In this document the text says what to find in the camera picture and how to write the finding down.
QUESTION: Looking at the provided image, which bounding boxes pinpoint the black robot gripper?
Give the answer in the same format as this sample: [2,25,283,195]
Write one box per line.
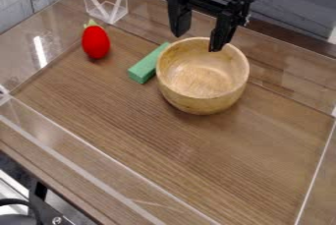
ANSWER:
[167,0,255,52]

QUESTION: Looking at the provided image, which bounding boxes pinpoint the red toy strawberry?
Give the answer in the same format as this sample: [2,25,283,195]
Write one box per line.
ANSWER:
[82,20,111,59]

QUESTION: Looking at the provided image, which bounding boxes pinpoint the wooden bowl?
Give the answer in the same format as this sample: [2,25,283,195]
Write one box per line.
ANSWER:
[157,37,251,115]

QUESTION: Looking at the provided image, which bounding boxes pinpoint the green rectangular block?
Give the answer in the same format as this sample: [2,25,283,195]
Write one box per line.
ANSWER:
[127,42,170,84]

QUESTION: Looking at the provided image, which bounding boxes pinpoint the clear acrylic tray wall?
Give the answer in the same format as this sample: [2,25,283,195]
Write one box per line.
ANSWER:
[0,0,336,225]

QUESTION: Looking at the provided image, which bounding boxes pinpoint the black table leg bracket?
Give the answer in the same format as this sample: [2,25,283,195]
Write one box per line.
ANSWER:
[30,181,75,225]

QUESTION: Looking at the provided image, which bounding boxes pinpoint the black cable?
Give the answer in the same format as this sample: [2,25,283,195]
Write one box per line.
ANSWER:
[0,197,45,225]

